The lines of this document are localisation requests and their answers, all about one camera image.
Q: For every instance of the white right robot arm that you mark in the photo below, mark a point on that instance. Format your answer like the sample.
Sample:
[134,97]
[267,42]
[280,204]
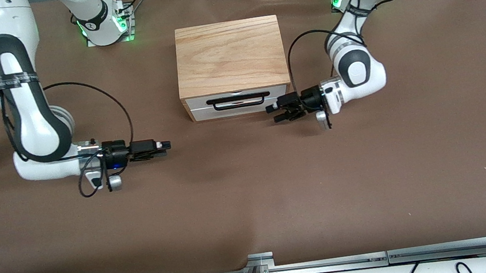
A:
[29,117]

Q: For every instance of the aluminium corner bracket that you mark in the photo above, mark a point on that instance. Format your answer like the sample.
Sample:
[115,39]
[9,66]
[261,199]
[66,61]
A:
[260,261]

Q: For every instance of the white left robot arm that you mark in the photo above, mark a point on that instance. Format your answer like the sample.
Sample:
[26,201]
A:
[359,74]

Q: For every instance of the aluminium frame rail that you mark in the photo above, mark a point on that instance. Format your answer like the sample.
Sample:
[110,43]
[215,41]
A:
[473,247]
[325,265]

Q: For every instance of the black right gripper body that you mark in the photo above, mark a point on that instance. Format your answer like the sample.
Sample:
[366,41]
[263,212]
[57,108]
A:
[115,155]

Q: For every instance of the brown table cover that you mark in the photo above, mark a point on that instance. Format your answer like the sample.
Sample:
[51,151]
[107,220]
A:
[251,201]

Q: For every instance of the wooden drawer cabinet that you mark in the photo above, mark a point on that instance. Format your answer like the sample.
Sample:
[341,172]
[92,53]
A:
[230,58]

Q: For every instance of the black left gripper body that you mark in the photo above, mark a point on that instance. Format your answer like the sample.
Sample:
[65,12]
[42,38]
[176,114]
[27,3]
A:
[311,98]

